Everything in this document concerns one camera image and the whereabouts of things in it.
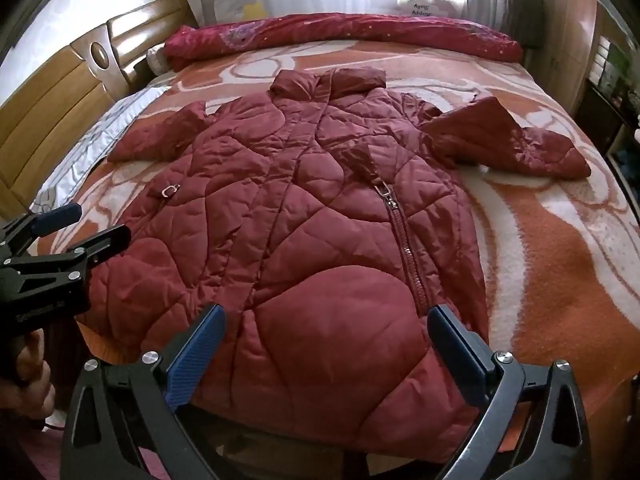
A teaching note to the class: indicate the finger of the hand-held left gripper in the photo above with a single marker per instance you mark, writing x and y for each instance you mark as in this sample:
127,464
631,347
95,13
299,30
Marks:
105,242
57,216

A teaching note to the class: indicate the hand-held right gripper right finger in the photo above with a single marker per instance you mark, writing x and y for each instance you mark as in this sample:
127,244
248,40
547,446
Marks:
452,340

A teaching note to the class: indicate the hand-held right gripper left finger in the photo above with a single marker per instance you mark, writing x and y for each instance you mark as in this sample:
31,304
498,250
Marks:
200,355

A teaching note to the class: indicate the red quilted jacket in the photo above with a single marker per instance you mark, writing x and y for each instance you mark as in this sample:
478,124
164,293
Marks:
310,210

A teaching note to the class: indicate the person's left hand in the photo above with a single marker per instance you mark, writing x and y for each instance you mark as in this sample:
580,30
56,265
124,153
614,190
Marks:
35,375

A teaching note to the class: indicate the white bed sheet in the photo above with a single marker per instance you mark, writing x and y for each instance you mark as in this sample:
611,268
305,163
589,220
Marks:
100,130

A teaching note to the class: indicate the wooden headboard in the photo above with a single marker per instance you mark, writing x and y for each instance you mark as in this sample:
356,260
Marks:
50,95

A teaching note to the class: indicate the orange and white blanket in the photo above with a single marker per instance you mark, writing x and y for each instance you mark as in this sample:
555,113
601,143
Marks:
550,240

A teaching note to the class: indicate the maroon cloth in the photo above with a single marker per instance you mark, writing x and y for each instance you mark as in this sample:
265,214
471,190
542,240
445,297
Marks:
30,455

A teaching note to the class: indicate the white pillow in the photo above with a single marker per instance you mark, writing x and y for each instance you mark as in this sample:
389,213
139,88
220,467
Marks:
157,62

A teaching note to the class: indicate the dark storage shelf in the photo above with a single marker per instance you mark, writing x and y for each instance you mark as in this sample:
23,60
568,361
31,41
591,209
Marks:
610,110

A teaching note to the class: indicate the red patterned quilt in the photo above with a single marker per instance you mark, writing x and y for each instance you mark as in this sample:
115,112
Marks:
350,27

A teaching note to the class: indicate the wooden wardrobe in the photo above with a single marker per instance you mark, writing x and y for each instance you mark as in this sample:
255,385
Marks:
570,35

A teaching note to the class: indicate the hanging dark coat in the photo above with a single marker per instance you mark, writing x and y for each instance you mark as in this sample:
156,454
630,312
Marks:
525,15

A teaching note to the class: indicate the white printed cushion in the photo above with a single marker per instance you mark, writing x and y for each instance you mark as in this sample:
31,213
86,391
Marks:
435,2

